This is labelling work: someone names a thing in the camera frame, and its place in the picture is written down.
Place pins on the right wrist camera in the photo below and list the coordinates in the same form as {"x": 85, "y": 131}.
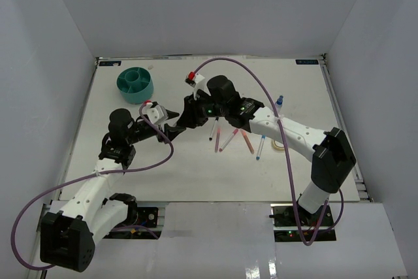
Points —
{"x": 197, "y": 82}

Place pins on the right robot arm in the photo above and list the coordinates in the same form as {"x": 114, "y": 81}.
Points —
{"x": 329, "y": 152}

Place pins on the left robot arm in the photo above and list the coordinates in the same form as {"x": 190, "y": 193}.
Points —
{"x": 68, "y": 237}

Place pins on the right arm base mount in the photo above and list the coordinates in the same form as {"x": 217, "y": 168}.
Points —
{"x": 285, "y": 226}

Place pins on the blue spray bottle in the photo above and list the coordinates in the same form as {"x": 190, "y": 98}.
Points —
{"x": 279, "y": 103}

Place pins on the blue capped marker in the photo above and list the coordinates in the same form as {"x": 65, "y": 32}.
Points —
{"x": 260, "y": 147}

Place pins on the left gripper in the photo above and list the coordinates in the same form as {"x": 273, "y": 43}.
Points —
{"x": 171, "y": 132}

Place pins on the masking tape roll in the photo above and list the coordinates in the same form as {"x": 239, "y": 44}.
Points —
{"x": 277, "y": 147}

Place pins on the teal round organizer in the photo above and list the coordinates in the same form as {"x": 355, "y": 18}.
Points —
{"x": 135, "y": 85}

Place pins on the pink capped marker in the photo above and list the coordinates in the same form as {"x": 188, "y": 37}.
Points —
{"x": 228, "y": 140}

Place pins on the black capped marker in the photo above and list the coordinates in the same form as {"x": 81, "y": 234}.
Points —
{"x": 214, "y": 129}

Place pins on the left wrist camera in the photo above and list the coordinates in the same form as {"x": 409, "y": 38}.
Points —
{"x": 156, "y": 113}

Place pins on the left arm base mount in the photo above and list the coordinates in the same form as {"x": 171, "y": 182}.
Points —
{"x": 144, "y": 227}

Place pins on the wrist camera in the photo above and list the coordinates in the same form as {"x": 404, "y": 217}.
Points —
{"x": 156, "y": 113}
{"x": 197, "y": 82}

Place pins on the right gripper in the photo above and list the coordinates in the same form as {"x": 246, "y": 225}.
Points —
{"x": 191, "y": 117}

